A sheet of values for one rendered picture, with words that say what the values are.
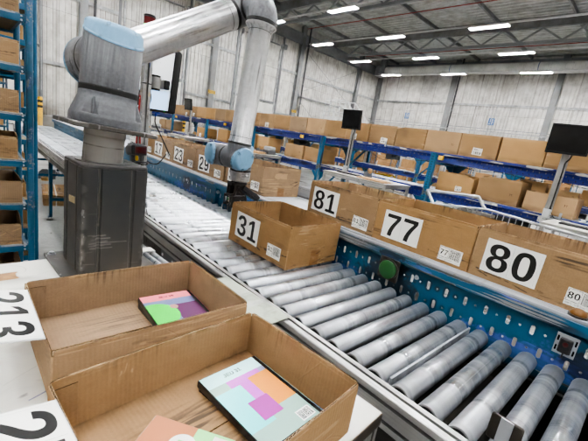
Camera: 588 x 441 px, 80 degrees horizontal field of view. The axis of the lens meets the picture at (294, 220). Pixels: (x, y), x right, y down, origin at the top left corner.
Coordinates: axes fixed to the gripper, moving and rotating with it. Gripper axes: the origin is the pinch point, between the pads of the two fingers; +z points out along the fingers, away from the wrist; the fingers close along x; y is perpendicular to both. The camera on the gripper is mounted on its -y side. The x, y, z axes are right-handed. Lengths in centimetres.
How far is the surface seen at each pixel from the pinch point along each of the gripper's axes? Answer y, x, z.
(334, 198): -28.7, 31.2, -19.6
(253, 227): 7.7, 21.8, -5.1
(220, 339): 56, 79, -1
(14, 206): 77, -65, 7
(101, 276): 70, 46, -4
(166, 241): 30.9, -6.6, 8.4
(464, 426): 25, 118, 5
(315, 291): 8, 61, 6
